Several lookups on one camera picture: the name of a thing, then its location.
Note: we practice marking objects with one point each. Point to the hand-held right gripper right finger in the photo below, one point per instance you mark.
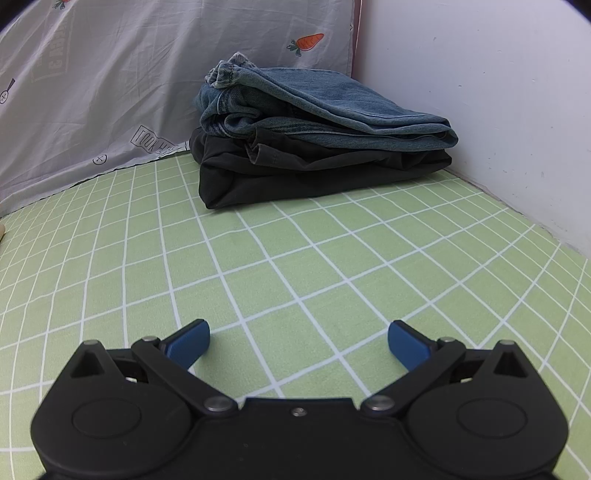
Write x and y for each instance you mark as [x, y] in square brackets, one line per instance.
[407, 344]

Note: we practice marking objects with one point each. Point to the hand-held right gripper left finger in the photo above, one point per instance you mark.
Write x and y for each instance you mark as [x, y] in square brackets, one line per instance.
[190, 344]

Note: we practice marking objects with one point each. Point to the folded black garment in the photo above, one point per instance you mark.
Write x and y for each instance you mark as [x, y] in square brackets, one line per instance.
[277, 180]

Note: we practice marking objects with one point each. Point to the folded blue jeans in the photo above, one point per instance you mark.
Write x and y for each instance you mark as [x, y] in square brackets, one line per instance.
[323, 101]

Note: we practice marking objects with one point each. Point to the grey carrot-print blanket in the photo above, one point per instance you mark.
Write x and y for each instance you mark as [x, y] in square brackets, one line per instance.
[138, 69]

